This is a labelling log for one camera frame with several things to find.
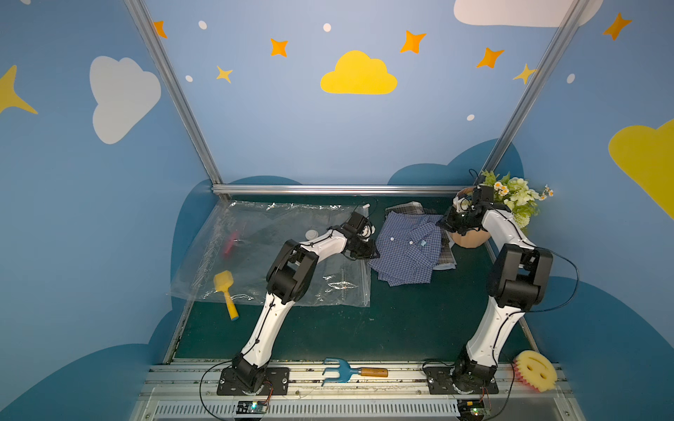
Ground left green circuit board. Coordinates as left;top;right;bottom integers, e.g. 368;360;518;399
235;401;269;416

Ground left aluminium corner post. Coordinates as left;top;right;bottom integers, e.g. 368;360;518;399
124;0;222;186

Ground aluminium corner post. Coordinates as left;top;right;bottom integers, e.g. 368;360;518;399
124;0;222;186
480;0;591;172

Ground right green circuit board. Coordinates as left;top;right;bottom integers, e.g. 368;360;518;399
457;400;487;421

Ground blue checked shirt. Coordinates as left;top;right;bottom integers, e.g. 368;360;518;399
370;212;442;287

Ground yellow smiley sponge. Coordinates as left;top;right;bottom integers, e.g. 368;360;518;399
514;350;558;393

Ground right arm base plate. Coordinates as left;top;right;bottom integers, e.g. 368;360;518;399
422;366;500;395

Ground right aluminium corner post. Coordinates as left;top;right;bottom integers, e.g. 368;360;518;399
480;0;591;172

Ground aluminium back frame rail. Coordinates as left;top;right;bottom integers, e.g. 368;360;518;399
212;183;466;196

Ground green circuit board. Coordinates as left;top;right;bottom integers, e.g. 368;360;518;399
457;400;487;421
235;401;269;416

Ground white green artificial flowers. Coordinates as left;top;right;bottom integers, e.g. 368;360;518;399
481;171;555;228

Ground tan ribbed flower pot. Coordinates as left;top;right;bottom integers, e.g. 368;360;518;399
449;187;491;249

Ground aluminium front mounting rail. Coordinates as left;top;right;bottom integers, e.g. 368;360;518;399
140;359;573;401

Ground yellow toy shovel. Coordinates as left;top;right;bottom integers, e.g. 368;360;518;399
213;271;239;321

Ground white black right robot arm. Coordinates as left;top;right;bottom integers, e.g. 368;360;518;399
438;184;562;393

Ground white vented cable duct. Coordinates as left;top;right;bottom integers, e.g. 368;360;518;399
143;399;460;420

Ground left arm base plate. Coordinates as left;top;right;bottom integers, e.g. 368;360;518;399
216;367;291;396

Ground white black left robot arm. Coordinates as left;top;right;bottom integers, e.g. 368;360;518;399
231;210;379;393

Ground clear plastic vacuum bag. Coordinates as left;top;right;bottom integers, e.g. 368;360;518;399
170;201;370;307

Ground blue garden fork wooden handle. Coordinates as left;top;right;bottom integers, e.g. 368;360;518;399
322;358;389;386

